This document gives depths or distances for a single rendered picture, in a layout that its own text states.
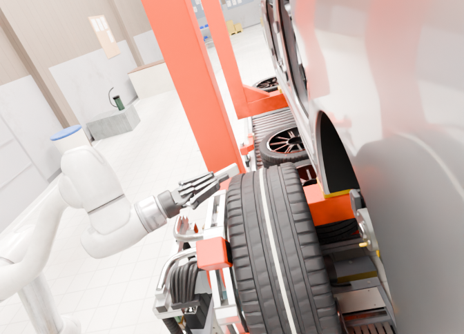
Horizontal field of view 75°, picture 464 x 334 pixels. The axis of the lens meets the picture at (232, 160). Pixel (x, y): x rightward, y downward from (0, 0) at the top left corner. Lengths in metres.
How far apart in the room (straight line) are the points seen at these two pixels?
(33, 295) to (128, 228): 0.73
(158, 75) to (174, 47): 7.69
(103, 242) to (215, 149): 0.77
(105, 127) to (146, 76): 2.82
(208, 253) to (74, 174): 0.39
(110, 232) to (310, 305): 0.52
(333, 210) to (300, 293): 0.90
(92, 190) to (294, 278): 0.54
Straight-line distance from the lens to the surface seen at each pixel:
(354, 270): 2.03
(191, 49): 1.30
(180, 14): 1.29
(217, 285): 0.92
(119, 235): 0.82
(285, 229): 0.83
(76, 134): 5.54
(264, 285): 0.83
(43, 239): 1.00
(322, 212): 1.67
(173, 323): 1.13
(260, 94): 3.36
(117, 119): 6.57
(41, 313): 1.56
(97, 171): 0.81
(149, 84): 9.13
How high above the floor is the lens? 1.68
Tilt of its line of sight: 27 degrees down
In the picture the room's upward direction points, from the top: 19 degrees counter-clockwise
